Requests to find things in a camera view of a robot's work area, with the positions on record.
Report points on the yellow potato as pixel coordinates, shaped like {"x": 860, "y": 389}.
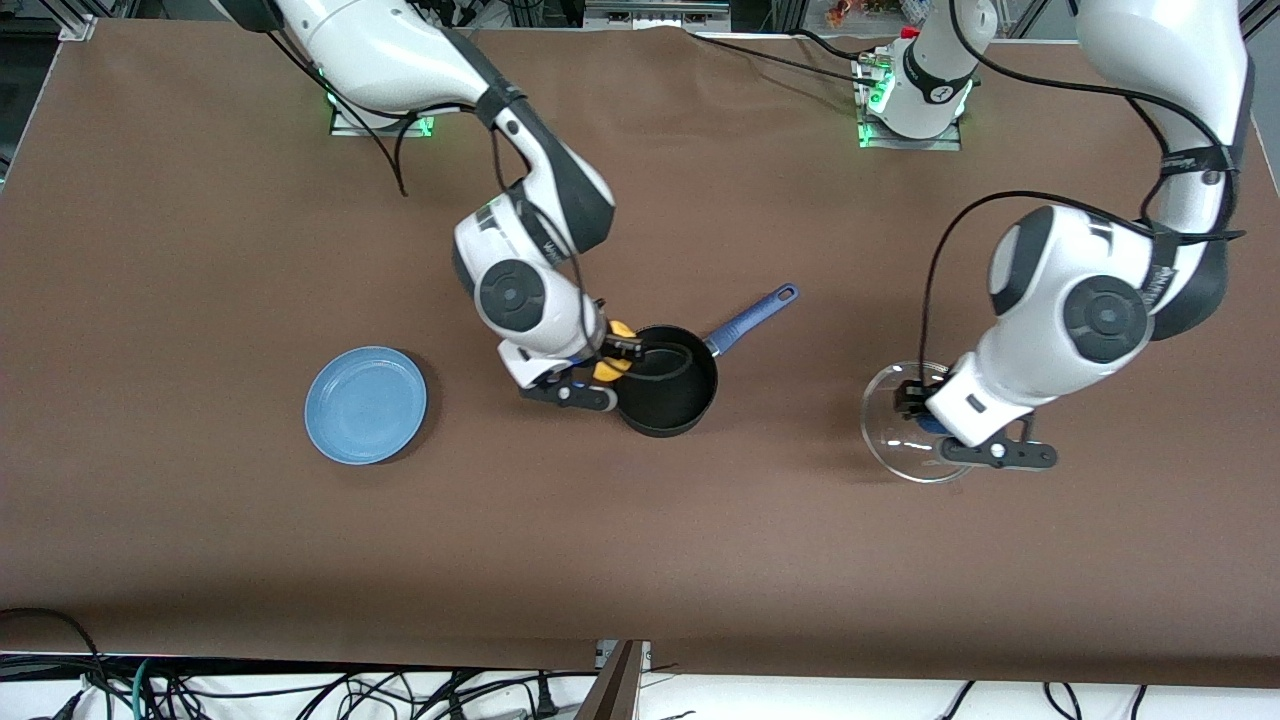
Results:
{"x": 620, "y": 328}

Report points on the glass lid with blue knob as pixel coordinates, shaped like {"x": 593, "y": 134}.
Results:
{"x": 895, "y": 445}

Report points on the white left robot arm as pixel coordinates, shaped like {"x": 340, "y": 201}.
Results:
{"x": 1090, "y": 310}

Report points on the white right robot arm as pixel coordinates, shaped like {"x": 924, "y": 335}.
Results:
{"x": 540, "y": 300}

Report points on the brown table cover sheet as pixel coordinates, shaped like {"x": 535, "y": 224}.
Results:
{"x": 640, "y": 540}

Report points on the blue round plate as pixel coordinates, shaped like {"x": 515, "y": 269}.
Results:
{"x": 365, "y": 405}

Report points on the black power plug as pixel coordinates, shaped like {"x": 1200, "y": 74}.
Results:
{"x": 543, "y": 695}

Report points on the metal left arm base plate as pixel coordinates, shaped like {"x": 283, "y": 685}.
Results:
{"x": 870, "y": 135}

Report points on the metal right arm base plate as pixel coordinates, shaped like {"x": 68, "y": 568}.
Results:
{"x": 345, "y": 128}

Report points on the aluminium frame profile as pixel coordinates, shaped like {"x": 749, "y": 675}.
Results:
{"x": 612, "y": 685}

